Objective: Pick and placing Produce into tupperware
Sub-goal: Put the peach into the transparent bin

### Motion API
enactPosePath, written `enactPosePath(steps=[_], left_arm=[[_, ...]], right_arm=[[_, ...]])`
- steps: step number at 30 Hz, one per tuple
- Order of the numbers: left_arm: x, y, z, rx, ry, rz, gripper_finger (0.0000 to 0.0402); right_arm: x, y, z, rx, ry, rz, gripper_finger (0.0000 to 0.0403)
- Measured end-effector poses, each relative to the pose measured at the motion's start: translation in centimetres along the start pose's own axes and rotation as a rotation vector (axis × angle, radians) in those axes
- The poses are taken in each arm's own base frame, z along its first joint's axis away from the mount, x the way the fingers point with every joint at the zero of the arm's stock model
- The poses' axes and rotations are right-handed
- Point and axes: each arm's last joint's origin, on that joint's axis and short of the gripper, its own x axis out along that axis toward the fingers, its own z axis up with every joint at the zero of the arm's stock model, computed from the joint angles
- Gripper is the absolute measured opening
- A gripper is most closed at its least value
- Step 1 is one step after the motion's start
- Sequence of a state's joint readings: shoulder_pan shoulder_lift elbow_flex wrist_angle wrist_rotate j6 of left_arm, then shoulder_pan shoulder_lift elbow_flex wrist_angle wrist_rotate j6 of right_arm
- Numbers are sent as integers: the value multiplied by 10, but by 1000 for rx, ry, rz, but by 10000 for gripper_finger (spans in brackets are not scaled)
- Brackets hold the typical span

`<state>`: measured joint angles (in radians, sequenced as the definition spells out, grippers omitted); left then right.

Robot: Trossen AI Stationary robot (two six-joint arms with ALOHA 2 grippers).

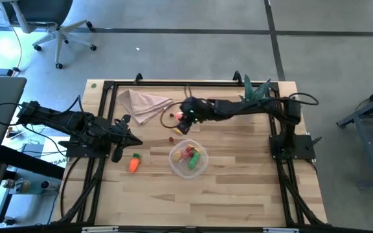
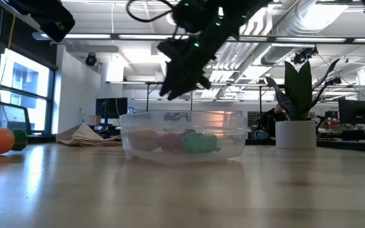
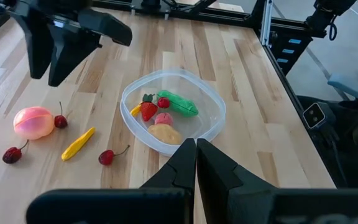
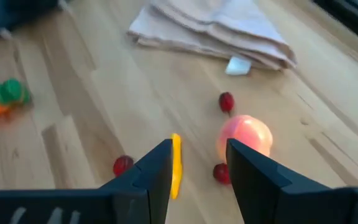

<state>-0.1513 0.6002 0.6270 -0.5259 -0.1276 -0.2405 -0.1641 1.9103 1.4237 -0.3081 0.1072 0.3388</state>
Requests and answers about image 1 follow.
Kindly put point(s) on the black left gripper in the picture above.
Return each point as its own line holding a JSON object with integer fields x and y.
{"x": 118, "y": 134}

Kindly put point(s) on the black office chair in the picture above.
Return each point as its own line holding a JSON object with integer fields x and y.
{"x": 40, "y": 8}

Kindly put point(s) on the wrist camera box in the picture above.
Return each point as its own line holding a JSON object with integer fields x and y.
{"x": 184, "y": 127}
{"x": 118, "y": 154}

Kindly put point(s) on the white plastic bracket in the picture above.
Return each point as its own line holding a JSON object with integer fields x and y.
{"x": 99, "y": 229}
{"x": 280, "y": 230}

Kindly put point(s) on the orange toy carrot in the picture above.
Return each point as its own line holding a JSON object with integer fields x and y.
{"x": 134, "y": 165}

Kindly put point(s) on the green toy pea pod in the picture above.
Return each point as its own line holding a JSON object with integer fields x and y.
{"x": 194, "y": 161}

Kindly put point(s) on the tan toy potato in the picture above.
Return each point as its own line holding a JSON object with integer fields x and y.
{"x": 177, "y": 156}

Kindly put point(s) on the white paper sheet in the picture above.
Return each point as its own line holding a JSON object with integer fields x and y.
{"x": 49, "y": 149}

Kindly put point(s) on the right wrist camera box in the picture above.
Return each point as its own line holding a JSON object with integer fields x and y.
{"x": 184, "y": 127}

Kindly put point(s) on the round green sticker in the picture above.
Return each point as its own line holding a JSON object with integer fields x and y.
{"x": 93, "y": 85}

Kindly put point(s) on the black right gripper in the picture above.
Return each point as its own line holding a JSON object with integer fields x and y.
{"x": 196, "y": 110}

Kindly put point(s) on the green snake plant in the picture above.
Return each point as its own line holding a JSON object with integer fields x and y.
{"x": 254, "y": 92}

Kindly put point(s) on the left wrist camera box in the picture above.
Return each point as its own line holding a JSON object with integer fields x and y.
{"x": 118, "y": 154}

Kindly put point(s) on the white round device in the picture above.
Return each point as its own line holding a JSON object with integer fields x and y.
{"x": 45, "y": 185}

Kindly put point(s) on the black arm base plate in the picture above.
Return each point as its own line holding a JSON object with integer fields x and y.
{"x": 300, "y": 145}
{"x": 76, "y": 152}

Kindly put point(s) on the beige folded cloth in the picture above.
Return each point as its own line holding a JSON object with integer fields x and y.
{"x": 141, "y": 103}

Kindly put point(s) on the clear plastic tupperware container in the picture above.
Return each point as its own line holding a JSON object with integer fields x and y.
{"x": 186, "y": 173}

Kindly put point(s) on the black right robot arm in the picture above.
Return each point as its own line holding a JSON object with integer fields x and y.
{"x": 254, "y": 108}

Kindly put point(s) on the black aluminium table frame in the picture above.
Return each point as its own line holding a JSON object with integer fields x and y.
{"x": 173, "y": 83}

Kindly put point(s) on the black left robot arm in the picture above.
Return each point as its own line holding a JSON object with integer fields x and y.
{"x": 63, "y": 119}

